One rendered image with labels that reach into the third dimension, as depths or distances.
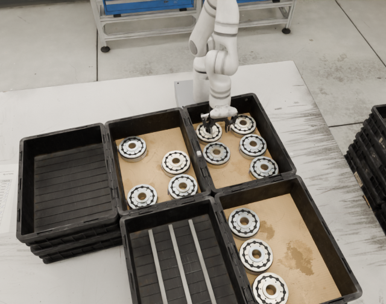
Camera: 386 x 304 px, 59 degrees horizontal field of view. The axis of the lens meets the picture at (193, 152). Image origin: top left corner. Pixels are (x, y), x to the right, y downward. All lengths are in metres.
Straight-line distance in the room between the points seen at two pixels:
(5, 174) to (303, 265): 1.19
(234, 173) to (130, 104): 0.67
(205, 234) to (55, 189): 0.56
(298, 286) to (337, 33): 2.80
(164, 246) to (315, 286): 0.47
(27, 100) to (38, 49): 1.61
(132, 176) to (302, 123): 0.82
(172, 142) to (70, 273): 0.59
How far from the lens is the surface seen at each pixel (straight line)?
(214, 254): 1.12
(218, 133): 1.33
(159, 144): 1.33
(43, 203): 1.30
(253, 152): 1.29
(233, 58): 1.06
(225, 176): 1.25
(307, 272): 1.15
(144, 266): 1.12
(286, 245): 1.17
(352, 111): 2.84
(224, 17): 1.04
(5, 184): 1.57
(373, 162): 2.07
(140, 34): 3.12
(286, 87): 1.80
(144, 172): 1.26
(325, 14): 3.81
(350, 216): 1.44
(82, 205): 1.24
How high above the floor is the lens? 1.88
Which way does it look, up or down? 54 degrees down
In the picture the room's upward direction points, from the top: straight up
